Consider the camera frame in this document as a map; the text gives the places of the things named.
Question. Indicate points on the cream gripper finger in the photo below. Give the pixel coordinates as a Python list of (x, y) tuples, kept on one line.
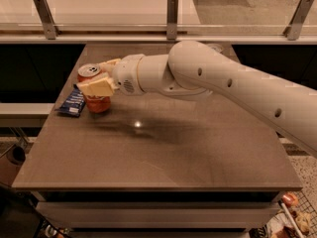
[(103, 86), (108, 65)]

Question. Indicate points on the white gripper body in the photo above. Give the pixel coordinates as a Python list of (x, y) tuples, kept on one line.
[(126, 73)]

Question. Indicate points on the orange coke can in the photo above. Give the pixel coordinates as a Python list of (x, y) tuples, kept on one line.
[(95, 104)]

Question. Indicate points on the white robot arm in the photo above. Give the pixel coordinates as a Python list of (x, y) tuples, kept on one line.
[(192, 70)]

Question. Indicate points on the blue rxbar blueberry wrapper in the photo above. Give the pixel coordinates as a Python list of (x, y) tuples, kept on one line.
[(72, 103)]

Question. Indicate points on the silver blue red bull can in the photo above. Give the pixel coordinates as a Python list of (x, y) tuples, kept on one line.
[(216, 47)]

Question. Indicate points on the dark round stool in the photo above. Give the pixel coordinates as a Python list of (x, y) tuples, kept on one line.
[(16, 155)]

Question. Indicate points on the grey table drawer front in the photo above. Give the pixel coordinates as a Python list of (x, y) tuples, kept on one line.
[(198, 215)]

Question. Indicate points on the middle metal railing bracket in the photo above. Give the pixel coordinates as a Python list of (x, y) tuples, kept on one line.
[(171, 19)]

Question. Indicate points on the metal railing bracket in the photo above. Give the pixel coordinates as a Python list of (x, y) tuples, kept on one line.
[(46, 17), (293, 30), (171, 19)]

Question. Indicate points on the left metal railing bracket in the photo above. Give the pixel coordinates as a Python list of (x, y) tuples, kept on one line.
[(46, 17)]

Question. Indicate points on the right metal railing bracket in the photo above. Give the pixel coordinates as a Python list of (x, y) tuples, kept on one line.
[(293, 30)]

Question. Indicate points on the wire basket with snacks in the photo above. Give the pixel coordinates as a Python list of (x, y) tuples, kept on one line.
[(296, 219)]

